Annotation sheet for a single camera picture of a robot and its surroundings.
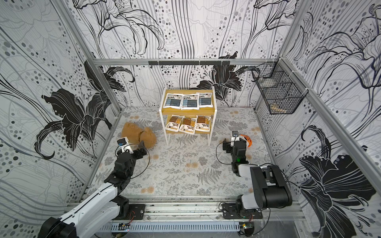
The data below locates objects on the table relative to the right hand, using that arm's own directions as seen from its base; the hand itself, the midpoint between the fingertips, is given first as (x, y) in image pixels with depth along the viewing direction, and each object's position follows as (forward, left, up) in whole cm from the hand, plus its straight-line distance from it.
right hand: (235, 137), depth 92 cm
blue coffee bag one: (+6, +36, +27) cm, 45 cm away
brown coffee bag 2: (+1, +29, +11) cm, 31 cm away
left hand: (-9, +58, +6) cm, 59 cm away
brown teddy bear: (+1, +65, +2) cm, 65 cm away
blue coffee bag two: (+5, +27, +26) cm, 38 cm away
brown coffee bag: (+2, +38, +11) cm, 40 cm away
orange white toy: (0, -9, -3) cm, 10 cm away
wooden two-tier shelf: (0, +28, +24) cm, 37 cm away
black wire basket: (+20, -27, +21) cm, 39 cm away
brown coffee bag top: (+2, +21, +11) cm, 24 cm away
